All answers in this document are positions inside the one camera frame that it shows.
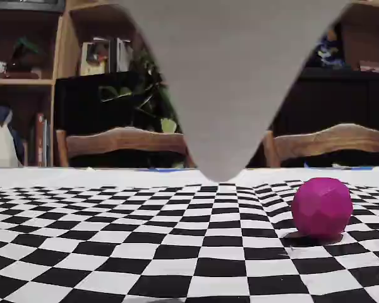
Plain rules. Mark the white upright books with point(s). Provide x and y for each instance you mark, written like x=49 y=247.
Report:
x=120 y=53

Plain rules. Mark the black white checkered cloth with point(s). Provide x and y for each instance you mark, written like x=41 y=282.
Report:
x=113 y=236

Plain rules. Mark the white blue penguin figure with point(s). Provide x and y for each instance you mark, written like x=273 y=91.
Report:
x=0 y=142

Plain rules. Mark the illustrated book cover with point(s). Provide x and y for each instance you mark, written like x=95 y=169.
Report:
x=94 y=58

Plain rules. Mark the dark green plant ornament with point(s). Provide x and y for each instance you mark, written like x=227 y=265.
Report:
x=28 y=50

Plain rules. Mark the upright books row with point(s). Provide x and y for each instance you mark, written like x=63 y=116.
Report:
x=41 y=142

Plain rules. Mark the wooden bookcase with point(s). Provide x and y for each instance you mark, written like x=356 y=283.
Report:
x=59 y=47

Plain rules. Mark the wooden wall shelf unit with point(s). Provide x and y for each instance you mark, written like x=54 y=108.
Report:
x=72 y=47

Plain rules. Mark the pink red flat object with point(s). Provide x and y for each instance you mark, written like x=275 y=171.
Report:
x=374 y=67

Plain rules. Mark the blue starry picture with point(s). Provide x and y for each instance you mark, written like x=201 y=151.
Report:
x=327 y=47

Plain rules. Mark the green leafy houseplant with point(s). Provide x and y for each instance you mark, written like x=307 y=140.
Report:
x=145 y=82

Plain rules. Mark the blue tape strip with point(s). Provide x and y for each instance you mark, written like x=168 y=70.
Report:
x=360 y=168
x=173 y=170

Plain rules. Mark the pink faceted ball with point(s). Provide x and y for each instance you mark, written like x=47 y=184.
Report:
x=322 y=211

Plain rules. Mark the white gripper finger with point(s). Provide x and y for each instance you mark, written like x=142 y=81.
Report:
x=221 y=94

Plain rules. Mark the wooden chair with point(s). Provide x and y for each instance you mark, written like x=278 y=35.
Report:
x=123 y=142
x=334 y=142

